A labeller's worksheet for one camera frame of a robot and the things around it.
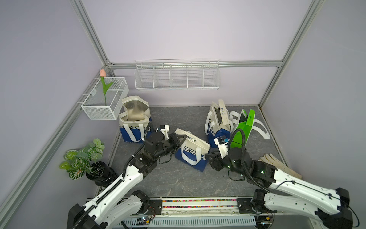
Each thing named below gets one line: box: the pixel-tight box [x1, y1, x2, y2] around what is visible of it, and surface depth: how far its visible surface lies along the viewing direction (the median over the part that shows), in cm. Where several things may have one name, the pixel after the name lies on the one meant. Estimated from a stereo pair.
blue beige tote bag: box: [118, 95, 153, 144], surface depth 86 cm
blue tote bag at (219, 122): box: [204, 99, 241, 149], surface depth 85 cm
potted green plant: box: [59, 138, 117, 187], surface depth 68 cm
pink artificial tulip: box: [99, 68, 114, 107], surface depth 85 cm
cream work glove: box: [257, 153, 303, 180], surface depth 90 cm
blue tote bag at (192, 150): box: [174, 128, 211, 173], surface depth 74 cm
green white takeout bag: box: [230, 108, 271, 149], surface depth 80 cm
